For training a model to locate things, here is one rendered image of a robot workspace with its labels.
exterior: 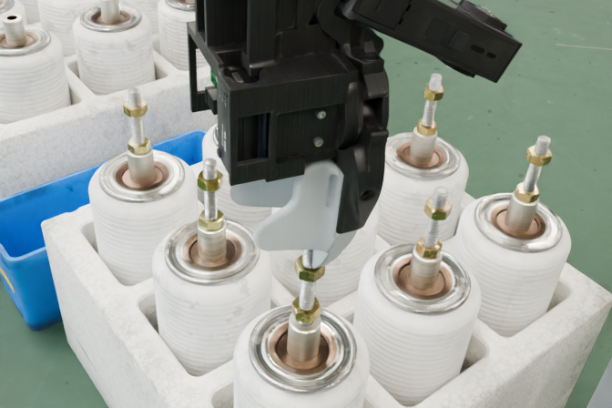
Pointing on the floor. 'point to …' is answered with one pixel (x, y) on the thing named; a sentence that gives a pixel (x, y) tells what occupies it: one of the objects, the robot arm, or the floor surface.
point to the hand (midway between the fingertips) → (324, 239)
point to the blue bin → (14, 279)
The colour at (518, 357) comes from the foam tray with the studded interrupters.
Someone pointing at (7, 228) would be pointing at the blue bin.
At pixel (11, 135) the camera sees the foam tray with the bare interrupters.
